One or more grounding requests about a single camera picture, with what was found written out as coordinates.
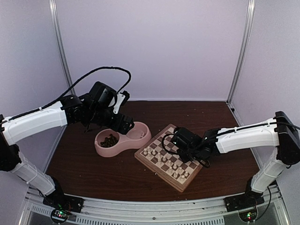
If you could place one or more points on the light chess piece tall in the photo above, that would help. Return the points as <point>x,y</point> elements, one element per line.
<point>159,157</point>

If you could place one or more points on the aluminium frame post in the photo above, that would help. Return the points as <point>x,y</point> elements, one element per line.
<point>62,54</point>
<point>243,49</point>

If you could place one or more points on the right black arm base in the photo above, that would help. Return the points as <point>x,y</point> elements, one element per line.
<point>246,206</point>

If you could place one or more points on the pink double bowl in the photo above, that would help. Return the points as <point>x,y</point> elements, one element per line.
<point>136,138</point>

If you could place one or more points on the left aluminium frame post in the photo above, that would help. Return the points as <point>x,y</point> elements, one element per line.
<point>62,54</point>

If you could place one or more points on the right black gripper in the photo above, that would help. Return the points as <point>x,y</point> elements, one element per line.
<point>184,159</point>

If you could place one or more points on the wooden chess board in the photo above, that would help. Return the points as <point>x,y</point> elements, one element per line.
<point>168,167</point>

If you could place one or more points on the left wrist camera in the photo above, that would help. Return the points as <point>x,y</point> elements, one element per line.
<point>121,99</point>

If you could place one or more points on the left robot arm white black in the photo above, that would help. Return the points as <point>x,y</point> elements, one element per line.
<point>66,110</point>

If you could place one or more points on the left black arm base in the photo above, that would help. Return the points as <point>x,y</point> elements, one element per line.
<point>67,210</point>

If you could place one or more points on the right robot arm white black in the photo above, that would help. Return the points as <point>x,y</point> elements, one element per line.
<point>278,132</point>

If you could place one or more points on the right aluminium frame post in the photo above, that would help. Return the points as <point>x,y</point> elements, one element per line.
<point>243,49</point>

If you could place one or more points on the dark chess pieces pile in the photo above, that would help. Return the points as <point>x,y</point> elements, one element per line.
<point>109,141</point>

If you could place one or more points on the front aluminium rail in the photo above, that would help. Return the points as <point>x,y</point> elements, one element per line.
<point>209,211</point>

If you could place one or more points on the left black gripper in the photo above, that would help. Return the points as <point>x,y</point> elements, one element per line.
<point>124,128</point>

